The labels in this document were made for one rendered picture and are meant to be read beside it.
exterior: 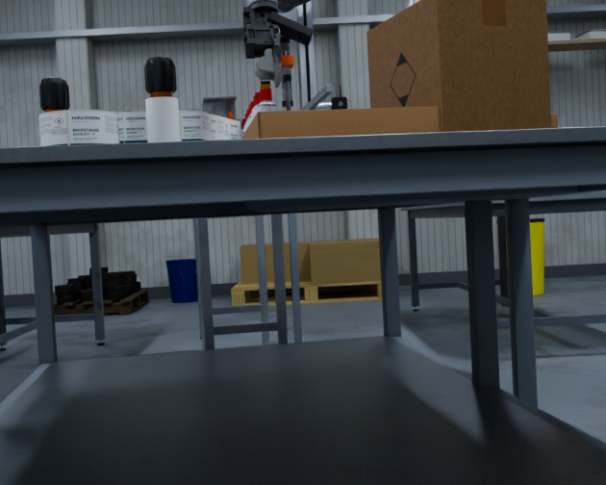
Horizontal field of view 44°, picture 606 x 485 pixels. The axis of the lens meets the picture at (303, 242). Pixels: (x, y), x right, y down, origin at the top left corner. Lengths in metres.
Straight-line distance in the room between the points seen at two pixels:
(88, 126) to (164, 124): 0.21
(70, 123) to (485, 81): 1.05
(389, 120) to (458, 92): 0.37
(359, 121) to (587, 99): 7.33
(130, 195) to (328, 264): 5.49
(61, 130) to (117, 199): 0.98
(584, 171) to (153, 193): 0.63
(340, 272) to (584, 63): 3.50
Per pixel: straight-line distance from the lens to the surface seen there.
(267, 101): 2.11
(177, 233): 7.79
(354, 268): 6.51
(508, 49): 1.51
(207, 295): 3.30
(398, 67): 1.56
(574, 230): 8.23
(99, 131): 2.01
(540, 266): 6.54
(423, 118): 1.10
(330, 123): 1.06
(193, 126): 2.32
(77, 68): 7.88
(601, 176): 1.21
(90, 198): 1.05
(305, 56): 2.29
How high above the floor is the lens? 0.72
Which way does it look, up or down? 2 degrees down
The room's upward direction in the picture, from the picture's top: 3 degrees counter-clockwise
